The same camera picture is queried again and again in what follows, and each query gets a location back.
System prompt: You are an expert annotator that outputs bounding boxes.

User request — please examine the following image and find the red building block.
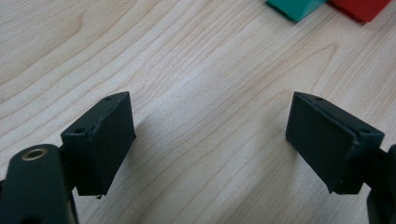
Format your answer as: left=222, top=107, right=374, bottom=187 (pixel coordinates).
left=328, top=0, right=393, bottom=24

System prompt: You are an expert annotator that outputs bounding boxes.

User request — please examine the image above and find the teal building block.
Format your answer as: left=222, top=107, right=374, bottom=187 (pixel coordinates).
left=265, top=0, right=328, bottom=22

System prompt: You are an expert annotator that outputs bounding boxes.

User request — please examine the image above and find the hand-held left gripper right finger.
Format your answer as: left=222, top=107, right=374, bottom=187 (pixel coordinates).
left=285, top=91, right=386, bottom=195

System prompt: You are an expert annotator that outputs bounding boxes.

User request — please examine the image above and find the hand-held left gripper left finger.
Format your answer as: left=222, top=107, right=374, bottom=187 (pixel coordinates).
left=60, top=91, right=137, bottom=198

